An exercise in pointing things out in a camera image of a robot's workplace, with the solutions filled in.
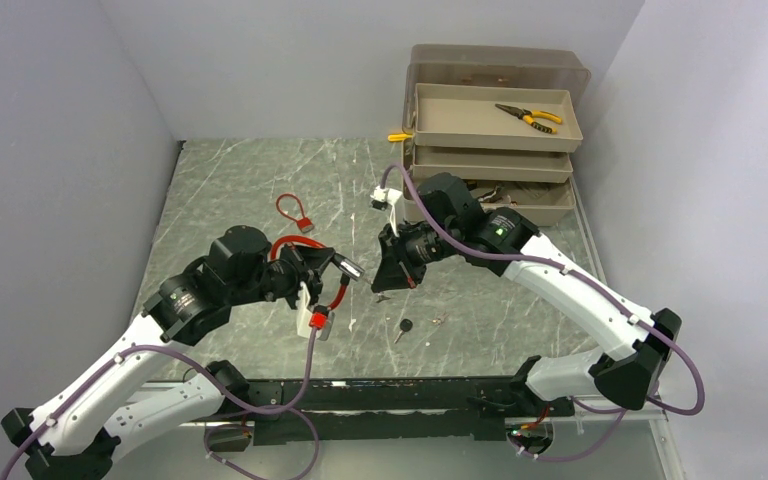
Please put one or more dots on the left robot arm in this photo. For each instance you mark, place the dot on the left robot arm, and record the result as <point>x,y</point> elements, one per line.
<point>93,423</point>

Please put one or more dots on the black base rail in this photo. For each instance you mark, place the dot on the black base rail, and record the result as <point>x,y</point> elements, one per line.
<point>482,408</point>

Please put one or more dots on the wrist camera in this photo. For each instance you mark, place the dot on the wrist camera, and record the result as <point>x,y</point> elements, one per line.
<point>390,200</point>
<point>312,318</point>

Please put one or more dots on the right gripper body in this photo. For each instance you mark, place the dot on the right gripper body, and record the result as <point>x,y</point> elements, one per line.
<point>421,246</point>

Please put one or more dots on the yellow handled screwdriver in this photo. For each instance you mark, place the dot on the yellow handled screwdriver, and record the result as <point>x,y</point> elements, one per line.
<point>399,137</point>

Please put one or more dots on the red cable lock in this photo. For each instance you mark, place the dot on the red cable lock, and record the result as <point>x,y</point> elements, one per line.
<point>350,270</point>

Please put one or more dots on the tools in bottom tray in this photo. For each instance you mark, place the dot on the tools in bottom tray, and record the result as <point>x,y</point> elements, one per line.
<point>513,194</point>

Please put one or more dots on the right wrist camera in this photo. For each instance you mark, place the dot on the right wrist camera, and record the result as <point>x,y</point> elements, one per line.
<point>390,200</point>

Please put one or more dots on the beige tiered toolbox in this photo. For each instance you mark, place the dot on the beige tiered toolbox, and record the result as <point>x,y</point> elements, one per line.
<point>449,108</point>

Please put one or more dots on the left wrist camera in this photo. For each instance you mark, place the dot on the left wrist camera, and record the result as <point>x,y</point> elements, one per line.
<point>312,318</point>

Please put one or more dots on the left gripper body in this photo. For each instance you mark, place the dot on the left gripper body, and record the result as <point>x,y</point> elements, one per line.
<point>282,279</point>

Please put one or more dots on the black head car key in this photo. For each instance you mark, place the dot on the black head car key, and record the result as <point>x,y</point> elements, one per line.
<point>405,326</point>

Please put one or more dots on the yellow handled pliers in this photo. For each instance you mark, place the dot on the yellow handled pliers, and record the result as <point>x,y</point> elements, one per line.
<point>539,120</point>

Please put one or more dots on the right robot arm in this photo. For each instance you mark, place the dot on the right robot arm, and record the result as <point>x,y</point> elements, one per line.
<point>632,347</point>

